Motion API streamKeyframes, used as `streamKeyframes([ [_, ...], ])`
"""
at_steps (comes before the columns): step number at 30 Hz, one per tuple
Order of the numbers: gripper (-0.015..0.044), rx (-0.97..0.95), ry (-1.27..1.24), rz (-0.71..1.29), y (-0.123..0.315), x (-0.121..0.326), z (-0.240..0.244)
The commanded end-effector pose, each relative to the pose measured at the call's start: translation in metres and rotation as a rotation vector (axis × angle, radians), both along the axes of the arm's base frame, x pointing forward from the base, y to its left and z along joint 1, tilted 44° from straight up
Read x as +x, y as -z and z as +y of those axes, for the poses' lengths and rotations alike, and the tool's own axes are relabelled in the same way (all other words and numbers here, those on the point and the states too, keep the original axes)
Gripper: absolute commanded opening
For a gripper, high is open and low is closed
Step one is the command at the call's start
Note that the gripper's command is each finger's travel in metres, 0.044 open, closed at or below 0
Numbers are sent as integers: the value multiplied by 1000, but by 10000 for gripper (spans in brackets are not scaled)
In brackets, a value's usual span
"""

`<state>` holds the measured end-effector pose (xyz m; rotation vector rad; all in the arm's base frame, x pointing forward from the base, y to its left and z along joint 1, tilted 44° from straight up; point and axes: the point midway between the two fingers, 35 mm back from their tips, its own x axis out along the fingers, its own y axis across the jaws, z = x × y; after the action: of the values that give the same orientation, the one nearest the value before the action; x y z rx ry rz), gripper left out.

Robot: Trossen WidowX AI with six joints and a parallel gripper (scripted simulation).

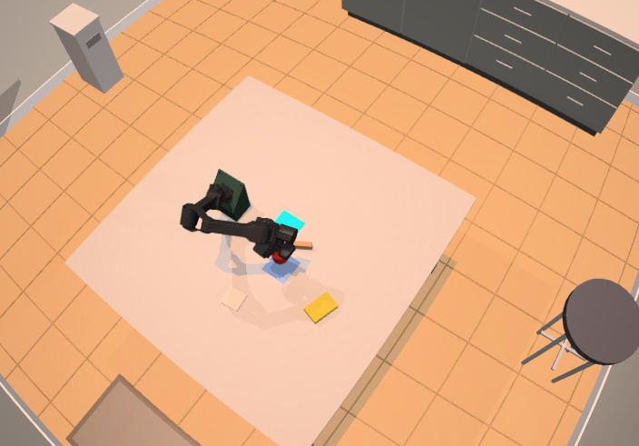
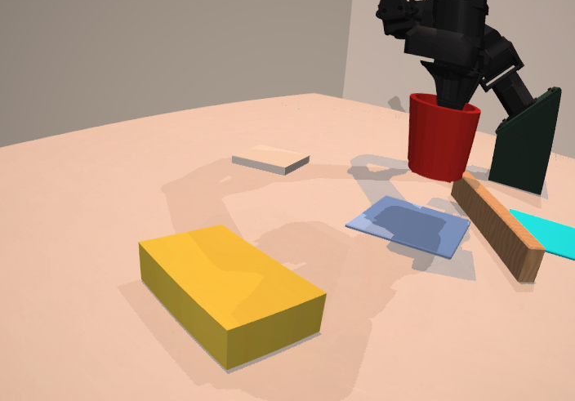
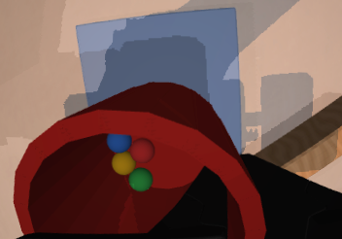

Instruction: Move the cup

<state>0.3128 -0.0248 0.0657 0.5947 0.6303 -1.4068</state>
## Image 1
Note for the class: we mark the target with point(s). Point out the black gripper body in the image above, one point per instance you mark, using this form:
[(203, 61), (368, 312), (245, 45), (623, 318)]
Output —
[(284, 251)]

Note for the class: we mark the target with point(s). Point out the red cup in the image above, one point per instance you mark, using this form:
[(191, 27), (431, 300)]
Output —
[(277, 259)]

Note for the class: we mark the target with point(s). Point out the yellow rectangular block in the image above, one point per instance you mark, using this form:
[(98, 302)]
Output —
[(320, 308)]

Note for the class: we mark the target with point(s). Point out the brown wooden beam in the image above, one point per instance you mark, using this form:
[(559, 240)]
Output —
[(303, 245)]

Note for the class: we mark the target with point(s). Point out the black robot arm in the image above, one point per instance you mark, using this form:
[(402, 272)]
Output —
[(258, 231)]

